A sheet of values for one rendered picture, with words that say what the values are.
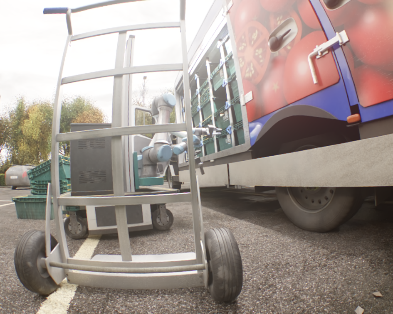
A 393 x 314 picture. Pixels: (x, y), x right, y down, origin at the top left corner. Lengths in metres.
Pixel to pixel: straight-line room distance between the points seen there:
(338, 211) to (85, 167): 1.62
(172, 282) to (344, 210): 0.92
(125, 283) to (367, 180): 1.07
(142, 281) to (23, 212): 2.07
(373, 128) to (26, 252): 1.37
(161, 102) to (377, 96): 1.35
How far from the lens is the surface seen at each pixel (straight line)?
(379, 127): 0.96
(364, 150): 0.97
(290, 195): 1.47
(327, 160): 1.08
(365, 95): 0.97
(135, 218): 1.45
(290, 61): 1.30
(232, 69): 2.28
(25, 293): 0.93
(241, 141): 2.03
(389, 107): 0.93
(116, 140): 0.76
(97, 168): 1.49
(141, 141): 4.75
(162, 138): 1.44
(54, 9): 1.12
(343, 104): 1.03
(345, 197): 1.16
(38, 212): 2.55
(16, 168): 12.87
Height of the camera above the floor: 0.43
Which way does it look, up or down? 5 degrees up
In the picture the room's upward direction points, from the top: 4 degrees counter-clockwise
